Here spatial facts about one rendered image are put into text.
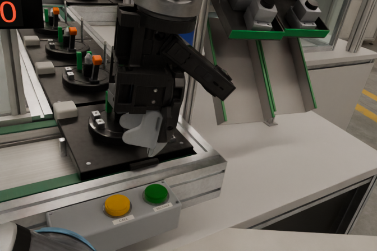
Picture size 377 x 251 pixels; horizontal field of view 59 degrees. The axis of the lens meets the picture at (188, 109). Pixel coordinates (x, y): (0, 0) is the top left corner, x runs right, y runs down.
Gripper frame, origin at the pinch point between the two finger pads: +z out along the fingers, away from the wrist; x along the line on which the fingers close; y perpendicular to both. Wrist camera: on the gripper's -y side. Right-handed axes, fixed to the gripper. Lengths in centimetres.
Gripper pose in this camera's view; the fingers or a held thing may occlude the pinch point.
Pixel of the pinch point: (156, 148)
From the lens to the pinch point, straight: 48.4
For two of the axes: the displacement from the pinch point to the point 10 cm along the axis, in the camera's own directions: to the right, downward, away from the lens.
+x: 2.7, 5.6, -7.8
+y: -9.4, -0.2, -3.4
